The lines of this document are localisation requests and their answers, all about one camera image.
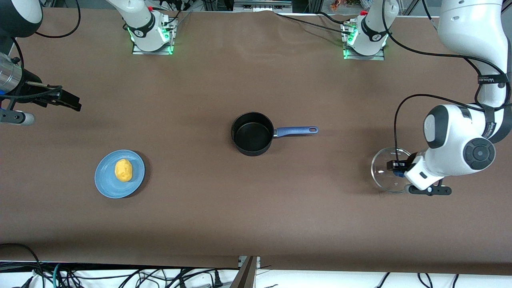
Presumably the black cable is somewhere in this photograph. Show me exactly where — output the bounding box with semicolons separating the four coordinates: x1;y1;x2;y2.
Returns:
382;0;511;108
35;0;82;39
394;94;486;161
275;12;354;36
0;243;45;288

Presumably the blue round plate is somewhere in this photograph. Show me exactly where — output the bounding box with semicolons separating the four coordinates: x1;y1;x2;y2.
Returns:
94;149;146;199

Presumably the brown table cover sheet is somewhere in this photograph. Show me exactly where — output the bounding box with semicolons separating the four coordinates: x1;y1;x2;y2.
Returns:
0;8;512;276

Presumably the glass lid with blue knob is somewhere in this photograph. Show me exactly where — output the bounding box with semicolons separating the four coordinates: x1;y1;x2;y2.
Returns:
371;147;415;194

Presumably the aluminium frame post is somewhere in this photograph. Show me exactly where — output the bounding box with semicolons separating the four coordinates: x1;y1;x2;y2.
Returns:
230;256;261;288

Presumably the dark pot with blue handle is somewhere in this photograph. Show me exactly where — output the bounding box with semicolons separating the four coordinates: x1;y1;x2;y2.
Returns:
230;112;319;157

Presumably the black velcro strap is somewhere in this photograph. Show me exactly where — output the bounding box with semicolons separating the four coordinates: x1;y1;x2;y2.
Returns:
477;73;510;85
483;103;499;140

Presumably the yellow potato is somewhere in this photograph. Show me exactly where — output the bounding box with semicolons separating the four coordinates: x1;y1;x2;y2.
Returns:
114;158;134;183

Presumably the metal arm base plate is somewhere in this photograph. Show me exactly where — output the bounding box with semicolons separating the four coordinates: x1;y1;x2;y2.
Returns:
342;21;386;61
131;14;178;56

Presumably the grey metal box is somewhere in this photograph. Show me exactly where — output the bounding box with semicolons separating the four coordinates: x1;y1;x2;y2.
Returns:
234;0;293;12

